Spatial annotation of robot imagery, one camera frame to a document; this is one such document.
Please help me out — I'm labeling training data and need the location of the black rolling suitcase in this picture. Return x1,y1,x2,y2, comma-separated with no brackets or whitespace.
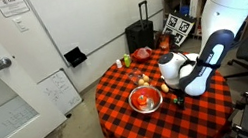
119,0,158,55

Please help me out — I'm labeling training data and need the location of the red black plaid tablecloth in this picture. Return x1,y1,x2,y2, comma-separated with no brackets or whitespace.
87,36,240,138

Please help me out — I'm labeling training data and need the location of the small leaning whiteboard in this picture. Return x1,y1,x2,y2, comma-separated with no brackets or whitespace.
33,65,86,120

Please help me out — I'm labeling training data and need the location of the green plastic bottle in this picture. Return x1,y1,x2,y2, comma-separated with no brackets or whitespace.
123,53,133,69

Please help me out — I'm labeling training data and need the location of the black white calibration board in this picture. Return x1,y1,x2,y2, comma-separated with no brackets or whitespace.
159,9,201,50

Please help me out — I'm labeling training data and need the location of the empty orange plastic bowl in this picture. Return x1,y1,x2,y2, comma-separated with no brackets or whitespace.
131,45,155,64

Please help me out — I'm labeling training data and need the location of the orange toy food piece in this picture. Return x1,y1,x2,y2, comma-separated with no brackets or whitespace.
160,82,170,94

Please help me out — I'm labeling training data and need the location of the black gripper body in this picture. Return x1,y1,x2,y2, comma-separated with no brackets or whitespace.
168,84,187,106

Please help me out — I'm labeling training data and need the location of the small orange toy food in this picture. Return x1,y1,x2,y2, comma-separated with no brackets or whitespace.
136,94,149,107

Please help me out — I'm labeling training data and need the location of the small white bottle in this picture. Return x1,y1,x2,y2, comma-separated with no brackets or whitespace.
114,58,124,69

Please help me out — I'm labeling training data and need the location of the large wall whiteboard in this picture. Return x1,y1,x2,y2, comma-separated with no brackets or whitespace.
22,0,184,75

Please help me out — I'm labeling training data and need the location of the white wall sign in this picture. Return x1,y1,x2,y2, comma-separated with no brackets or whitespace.
0,0,32,20

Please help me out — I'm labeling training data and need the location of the white light switch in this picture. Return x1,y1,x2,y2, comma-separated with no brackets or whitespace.
12,14,30,34

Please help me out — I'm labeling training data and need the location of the shiny metal bowl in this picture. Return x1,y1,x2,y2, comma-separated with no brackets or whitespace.
125,82,165,118

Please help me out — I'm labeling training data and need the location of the clear glass bowl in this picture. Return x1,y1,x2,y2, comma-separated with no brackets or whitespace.
126,66,152,90

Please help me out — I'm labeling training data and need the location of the blue container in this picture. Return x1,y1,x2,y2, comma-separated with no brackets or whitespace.
179,4,191,17

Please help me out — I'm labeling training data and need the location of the black wall tray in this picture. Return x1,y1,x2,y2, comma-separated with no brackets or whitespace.
62,44,89,70

